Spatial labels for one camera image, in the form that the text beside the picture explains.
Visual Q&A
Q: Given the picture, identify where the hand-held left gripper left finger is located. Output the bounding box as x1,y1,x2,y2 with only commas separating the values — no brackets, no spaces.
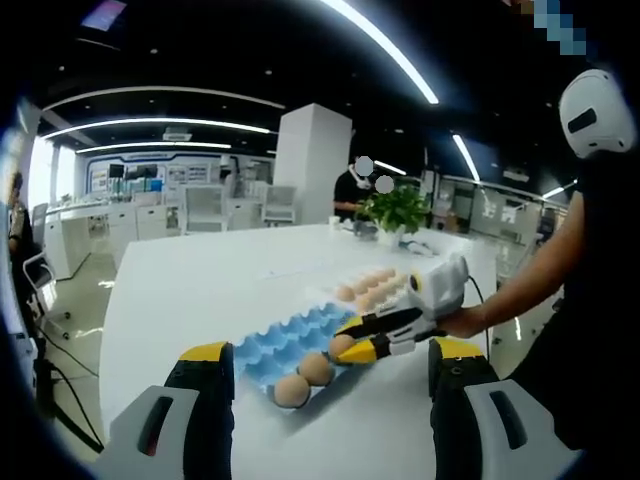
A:
94,341,236,480

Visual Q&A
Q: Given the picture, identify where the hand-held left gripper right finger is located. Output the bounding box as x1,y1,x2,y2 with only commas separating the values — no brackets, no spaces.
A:
427,335,585,480

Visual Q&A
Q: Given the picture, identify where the single brown egg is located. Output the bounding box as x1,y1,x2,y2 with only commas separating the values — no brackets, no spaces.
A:
298,352,334,387
273,373,311,409
328,333,357,359

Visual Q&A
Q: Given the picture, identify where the cluster of brown eggs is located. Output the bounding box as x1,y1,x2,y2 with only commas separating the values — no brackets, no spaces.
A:
333,268,409,314

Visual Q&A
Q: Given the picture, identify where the blue egg tray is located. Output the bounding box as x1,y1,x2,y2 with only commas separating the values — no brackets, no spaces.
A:
233,299,374,401

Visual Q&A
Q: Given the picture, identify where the white egg tray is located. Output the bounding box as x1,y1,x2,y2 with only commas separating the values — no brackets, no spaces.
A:
299,266,416,321

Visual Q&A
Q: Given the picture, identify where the person's right hand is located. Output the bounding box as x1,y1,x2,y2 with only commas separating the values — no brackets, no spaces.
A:
438,303,490,341

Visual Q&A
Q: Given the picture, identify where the blue white object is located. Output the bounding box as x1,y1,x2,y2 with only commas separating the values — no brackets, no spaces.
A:
399,239,441,259

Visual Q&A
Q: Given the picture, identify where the potted green plant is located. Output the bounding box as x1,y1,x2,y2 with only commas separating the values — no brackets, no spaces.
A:
354,183,433,250

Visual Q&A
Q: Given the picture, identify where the white table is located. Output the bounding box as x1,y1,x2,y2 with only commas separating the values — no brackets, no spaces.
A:
98,222,501,480

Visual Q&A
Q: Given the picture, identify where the short ceiling light strip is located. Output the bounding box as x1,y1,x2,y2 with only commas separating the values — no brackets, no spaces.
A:
452,133,482,182

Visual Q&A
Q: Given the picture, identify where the operator in black clothing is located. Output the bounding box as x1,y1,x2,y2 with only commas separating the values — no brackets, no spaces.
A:
504,149,640,451

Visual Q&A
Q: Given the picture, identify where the white mesh chair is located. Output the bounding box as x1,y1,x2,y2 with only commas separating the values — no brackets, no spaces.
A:
183,185,230,234
262,185,299,225

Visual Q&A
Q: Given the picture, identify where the black tripod stand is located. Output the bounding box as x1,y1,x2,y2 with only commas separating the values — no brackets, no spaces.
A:
32,344,106,451

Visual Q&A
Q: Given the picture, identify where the white square pillar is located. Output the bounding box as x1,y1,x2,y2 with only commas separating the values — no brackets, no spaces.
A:
273,103,354,224

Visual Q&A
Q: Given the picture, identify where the white office chair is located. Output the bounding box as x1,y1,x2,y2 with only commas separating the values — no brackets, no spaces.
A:
22,249,74,341

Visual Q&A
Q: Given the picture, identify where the white cabinet row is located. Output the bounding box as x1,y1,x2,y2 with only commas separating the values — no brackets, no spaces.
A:
44,202,181,279

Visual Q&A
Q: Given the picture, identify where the long ceiling light strip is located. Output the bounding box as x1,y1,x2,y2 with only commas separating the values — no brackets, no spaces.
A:
319,0,441,106

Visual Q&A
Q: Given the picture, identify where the white chest-worn device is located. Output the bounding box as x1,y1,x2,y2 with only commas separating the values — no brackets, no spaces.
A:
558,68,632,160

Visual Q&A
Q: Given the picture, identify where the ceiling-mounted screen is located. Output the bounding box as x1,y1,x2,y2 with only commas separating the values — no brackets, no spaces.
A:
79,0,129,31

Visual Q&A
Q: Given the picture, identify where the blue framed display wall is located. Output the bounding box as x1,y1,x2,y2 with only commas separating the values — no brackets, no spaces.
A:
85,152,224,194

